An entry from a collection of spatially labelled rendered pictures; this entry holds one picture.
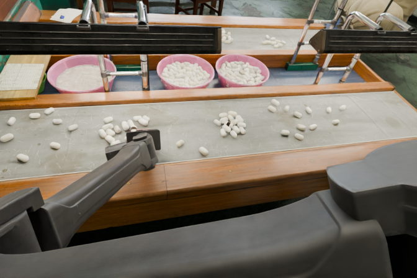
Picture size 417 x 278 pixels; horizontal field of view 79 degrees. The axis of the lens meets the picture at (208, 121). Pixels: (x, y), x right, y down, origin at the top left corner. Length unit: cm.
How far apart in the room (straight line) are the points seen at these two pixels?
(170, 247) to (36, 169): 78
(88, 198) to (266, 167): 60
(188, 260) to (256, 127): 89
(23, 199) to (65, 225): 6
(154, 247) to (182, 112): 86
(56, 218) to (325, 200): 30
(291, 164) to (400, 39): 61
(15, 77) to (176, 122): 65
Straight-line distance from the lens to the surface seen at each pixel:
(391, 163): 19
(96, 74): 125
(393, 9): 387
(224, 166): 84
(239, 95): 113
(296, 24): 194
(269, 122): 107
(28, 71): 126
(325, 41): 98
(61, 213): 38
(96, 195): 44
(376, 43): 113
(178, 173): 81
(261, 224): 18
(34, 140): 101
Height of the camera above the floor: 144
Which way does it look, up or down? 45 degrees down
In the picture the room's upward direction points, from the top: 10 degrees clockwise
